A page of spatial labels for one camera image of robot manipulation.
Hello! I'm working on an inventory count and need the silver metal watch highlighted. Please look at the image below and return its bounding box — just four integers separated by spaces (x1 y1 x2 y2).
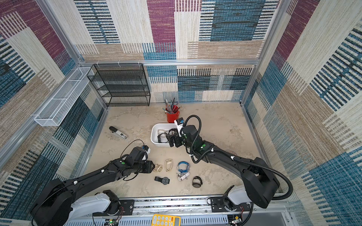
177 172 190 181

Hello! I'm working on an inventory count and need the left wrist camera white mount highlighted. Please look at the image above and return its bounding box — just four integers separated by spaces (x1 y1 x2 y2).
141 145 150 154

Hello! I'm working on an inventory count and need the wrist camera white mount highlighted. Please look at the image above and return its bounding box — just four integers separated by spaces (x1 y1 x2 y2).
141 145 150 154
174 117 184 137

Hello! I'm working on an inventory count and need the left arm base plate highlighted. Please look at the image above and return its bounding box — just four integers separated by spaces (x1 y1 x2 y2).
115 199 135 217

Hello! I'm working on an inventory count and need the dark brown round watch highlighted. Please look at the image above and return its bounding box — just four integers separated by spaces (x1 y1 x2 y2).
192 176 203 188

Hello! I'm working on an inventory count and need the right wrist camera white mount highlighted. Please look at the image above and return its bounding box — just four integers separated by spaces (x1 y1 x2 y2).
174 117 184 137

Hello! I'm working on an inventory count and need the black chunky watch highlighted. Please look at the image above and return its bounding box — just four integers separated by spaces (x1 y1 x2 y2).
157 134 168 144

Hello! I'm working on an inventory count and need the blue strap watch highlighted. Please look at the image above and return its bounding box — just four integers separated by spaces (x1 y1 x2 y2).
177 161 190 174

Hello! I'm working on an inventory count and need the white plastic storage box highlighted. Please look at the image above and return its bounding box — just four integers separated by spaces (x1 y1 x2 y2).
151 123 178 147

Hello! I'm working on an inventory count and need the yellow teach pendant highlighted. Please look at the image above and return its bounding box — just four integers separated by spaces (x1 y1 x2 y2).
151 214 181 226

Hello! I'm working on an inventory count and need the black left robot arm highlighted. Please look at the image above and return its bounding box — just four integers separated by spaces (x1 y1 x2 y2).
30 146 155 226

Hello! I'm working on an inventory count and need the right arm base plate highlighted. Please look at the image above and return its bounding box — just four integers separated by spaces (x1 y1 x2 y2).
206 196 251 212

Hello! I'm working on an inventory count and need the black wire mesh shelf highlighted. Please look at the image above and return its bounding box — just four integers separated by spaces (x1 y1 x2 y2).
87 63 151 107

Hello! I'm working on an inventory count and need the aluminium front rail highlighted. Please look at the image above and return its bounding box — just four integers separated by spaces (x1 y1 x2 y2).
50 192 292 218

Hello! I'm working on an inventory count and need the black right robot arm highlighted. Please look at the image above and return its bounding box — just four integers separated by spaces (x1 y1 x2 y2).
169 115 294 211

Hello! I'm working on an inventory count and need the white wire mesh basket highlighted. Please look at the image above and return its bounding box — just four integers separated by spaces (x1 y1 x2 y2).
35 67 91 127

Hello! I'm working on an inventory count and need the black flat analog watch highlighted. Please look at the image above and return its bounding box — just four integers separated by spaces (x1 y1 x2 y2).
154 177 170 185

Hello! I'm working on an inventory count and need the red metal pen bucket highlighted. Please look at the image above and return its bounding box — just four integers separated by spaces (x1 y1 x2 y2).
166 106 180 123

